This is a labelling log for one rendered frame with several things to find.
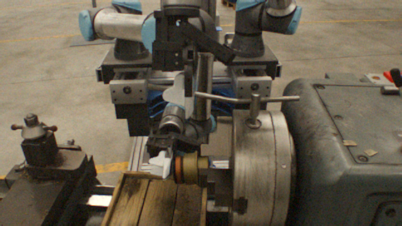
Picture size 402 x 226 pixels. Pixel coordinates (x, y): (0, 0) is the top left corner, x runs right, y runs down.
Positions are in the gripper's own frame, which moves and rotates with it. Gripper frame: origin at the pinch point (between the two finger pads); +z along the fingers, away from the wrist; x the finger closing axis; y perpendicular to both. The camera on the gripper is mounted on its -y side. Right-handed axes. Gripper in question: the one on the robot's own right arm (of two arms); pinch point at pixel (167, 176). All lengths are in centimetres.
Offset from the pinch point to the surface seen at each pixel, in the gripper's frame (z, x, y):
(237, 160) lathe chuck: 7.5, 11.9, -17.0
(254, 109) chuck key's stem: 0.2, 20.6, -20.7
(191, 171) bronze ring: 0.5, 2.4, -6.4
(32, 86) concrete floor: -269, -108, 210
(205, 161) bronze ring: -2.4, 3.5, -9.8
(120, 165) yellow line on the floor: -131, -108, 62
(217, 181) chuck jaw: 5.5, 3.7, -12.8
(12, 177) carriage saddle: -14, -17, 57
